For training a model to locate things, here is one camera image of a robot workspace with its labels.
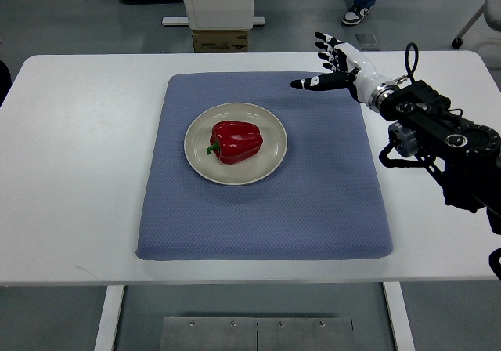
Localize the white left table leg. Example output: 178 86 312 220
94 285 125 351

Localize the cream round plate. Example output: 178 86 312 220
184 103 288 186

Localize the grey floor plate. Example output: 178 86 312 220
355 33 378 46

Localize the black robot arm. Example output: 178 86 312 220
377 42 500 234

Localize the cardboard box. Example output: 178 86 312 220
192 31 249 53

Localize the blue quilted mat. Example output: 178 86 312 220
136 72 393 260

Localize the white table leg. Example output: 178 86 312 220
94 285 125 351
383 282 416 351

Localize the white machine stand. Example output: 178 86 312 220
162 0 265 31

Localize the white right table leg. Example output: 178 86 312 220
383 282 416 351

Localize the red bell pepper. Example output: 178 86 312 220
206 121 263 165

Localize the white rolling chair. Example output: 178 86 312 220
452 0 501 57

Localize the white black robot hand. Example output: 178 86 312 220
290 32 398 110

